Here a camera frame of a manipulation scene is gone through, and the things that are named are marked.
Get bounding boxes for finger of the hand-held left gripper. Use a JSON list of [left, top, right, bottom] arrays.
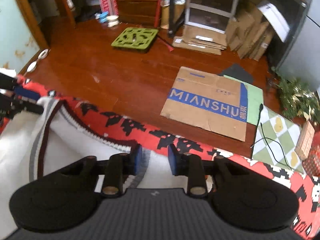
[[0, 73, 41, 101], [0, 97, 45, 120]]

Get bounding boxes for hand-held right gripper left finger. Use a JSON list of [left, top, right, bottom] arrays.
[[61, 144, 143, 197]]

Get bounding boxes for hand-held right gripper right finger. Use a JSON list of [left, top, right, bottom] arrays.
[[168, 144, 250, 197]]

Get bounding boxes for cream knit vest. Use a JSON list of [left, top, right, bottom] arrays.
[[0, 96, 153, 233]]

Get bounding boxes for large cardboard with blue band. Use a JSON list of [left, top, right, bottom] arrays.
[[160, 66, 249, 142]]

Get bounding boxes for light green sheet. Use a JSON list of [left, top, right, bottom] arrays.
[[224, 74, 264, 125]]

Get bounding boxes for small blue container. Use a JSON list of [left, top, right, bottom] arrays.
[[96, 11, 109, 23]]

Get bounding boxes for dark grey sheet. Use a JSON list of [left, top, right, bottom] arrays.
[[217, 64, 254, 83]]

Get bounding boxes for green checked rug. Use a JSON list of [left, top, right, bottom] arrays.
[[251, 105, 307, 174]]

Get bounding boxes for white pet bowl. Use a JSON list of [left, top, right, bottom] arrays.
[[106, 15, 120, 28]]

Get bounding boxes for red patterned tablecloth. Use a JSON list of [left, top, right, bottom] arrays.
[[15, 77, 320, 240]]

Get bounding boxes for flattened cardboard pile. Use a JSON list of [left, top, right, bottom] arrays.
[[172, 25, 228, 55]]

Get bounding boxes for red white paper box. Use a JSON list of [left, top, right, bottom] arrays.
[[107, 0, 119, 17], [97, 0, 109, 15]]

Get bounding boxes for green perforated plastic board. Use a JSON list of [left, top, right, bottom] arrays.
[[111, 27, 159, 54]]

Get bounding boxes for pile of wrapped gift boxes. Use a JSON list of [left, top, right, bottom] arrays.
[[294, 120, 320, 178]]

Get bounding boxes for brown wooden dresser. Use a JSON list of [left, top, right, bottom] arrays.
[[110, 0, 160, 27]]

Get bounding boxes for white plastic drawer unit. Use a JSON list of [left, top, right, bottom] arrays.
[[184, 0, 243, 34]]

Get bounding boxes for grey refrigerator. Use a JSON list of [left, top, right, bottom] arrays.
[[275, 0, 320, 88]]

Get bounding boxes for black cable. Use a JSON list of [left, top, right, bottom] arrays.
[[250, 104, 294, 170]]

